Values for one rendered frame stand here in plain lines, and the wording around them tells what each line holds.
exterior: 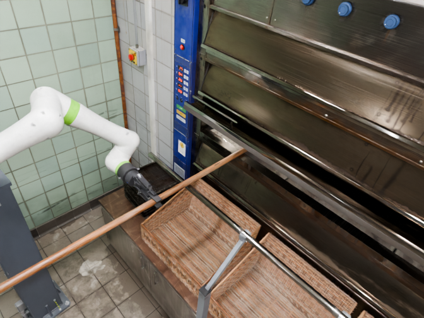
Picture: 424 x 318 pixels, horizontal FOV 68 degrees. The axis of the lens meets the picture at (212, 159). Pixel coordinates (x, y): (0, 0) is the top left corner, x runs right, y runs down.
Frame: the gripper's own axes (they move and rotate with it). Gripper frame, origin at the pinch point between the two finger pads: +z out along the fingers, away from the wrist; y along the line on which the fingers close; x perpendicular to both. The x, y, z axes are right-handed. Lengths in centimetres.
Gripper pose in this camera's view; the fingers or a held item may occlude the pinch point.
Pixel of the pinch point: (155, 199)
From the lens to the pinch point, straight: 149.3
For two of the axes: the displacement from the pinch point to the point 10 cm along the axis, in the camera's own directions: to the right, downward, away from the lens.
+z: 6.9, 5.1, -5.2
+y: -0.8, 7.7, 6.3
